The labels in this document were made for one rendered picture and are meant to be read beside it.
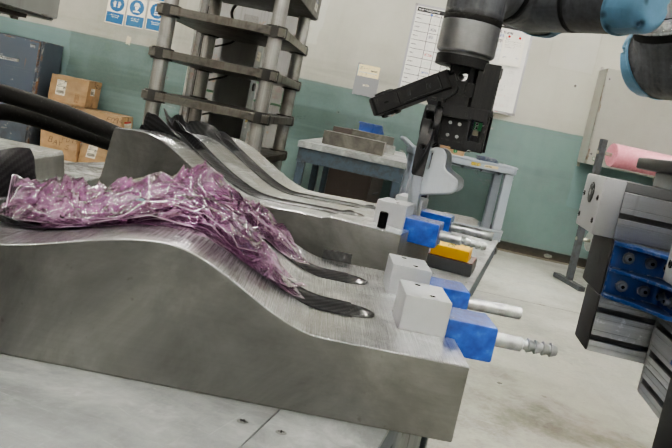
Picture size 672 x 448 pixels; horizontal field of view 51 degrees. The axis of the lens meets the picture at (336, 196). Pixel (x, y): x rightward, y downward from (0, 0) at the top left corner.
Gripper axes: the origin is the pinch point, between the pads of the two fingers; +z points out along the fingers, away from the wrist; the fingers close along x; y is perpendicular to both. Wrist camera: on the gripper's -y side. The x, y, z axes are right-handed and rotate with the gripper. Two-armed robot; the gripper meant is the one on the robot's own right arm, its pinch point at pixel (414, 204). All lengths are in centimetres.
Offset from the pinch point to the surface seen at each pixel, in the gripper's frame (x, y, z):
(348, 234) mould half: -17.7, -3.6, 3.2
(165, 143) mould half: -17.7, -27.9, -1.9
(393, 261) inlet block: -29.9, 4.1, 2.5
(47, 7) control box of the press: 28, -85, -18
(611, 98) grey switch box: 628, 59, -79
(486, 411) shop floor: 184, 16, 90
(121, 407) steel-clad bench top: -56, -6, 11
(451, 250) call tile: 17.8, 4.5, 7.4
